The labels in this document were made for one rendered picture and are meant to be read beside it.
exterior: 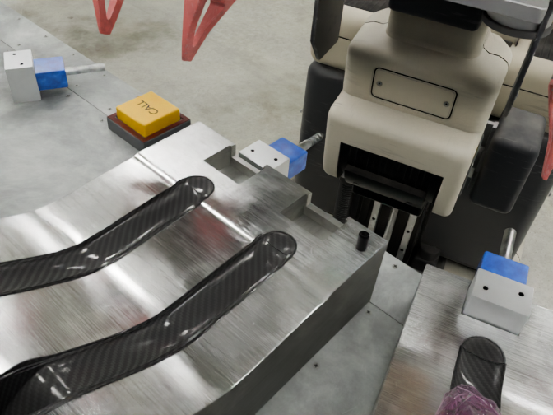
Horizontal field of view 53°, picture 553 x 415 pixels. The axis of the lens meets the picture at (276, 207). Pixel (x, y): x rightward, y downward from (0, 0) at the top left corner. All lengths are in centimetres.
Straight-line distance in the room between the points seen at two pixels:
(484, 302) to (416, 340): 7
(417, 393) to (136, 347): 22
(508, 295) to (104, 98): 61
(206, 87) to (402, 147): 165
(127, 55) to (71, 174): 195
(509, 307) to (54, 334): 37
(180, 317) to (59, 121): 43
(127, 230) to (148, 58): 212
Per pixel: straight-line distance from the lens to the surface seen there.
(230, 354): 44
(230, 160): 62
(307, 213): 57
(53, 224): 55
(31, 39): 105
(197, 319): 47
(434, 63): 82
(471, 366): 52
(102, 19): 60
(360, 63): 84
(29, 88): 87
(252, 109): 228
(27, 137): 81
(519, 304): 53
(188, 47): 55
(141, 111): 76
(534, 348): 55
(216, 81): 245
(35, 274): 50
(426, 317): 53
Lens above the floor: 126
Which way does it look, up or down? 43 degrees down
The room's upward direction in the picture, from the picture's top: 6 degrees clockwise
